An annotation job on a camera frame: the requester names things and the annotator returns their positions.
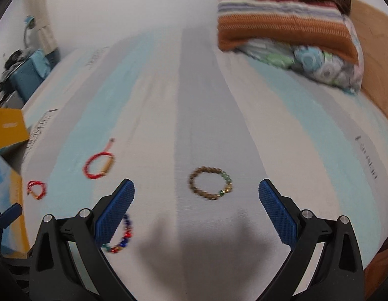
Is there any wooden headboard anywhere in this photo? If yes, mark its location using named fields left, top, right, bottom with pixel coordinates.
left=348, top=0, right=388, bottom=138

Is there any multicolour glass bead bracelet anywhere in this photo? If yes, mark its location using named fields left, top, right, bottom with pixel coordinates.
left=101, top=213, right=135, bottom=254

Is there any striped red brown pillow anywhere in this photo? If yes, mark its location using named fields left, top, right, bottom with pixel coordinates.
left=217, top=0, right=354, bottom=67

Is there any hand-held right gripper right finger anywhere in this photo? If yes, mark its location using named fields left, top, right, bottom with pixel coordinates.
left=258, top=179, right=366, bottom=301

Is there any small red string bracelet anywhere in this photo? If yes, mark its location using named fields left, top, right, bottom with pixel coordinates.
left=27, top=180, right=48, bottom=201

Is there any beige curtain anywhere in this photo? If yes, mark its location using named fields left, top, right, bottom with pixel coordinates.
left=33, top=22, right=58, bottom=54

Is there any brown bead bracelet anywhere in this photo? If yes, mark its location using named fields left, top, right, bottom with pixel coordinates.
left=188, top=166, right=234, bottom=202

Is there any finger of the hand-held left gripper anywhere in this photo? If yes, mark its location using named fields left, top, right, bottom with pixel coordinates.
left=0, top=203, right=23, bottom=237

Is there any floral pillow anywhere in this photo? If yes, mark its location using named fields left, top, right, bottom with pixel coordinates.
left=236, top=16, right=364, bottom=95

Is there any blue and yellow cardboard box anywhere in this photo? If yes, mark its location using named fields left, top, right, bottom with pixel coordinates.
left=0, top=107, right=31, bottom=255

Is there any striped bed sheet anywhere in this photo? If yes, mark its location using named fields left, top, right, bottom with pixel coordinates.
left=21, top=27, right=388, bottom=289

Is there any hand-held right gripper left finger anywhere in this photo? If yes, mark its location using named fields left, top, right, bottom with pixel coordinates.
left=29, top=178, right=136, bottom=301

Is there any blue suitcase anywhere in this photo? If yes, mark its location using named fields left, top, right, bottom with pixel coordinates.
left=8, top=49, right=60, bottom=105

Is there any blue desk lamp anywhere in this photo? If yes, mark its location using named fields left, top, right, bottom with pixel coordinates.
left=24, top=16, right=37, bottom=48

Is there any red string bracelet gold tube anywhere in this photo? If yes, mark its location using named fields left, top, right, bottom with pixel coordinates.
left=83, top=137, right=116, bottom=180

